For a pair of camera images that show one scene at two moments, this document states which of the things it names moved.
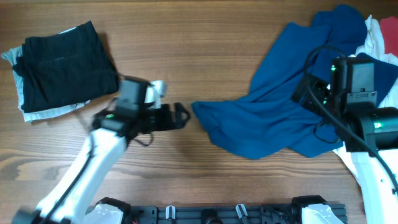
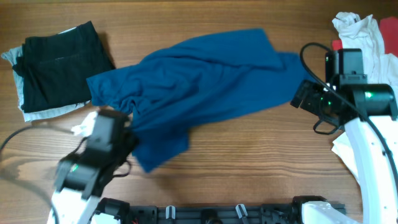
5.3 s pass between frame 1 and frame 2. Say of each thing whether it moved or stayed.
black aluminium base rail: stayed
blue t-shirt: moved
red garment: stayed
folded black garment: stayed
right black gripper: stayed
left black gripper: moved
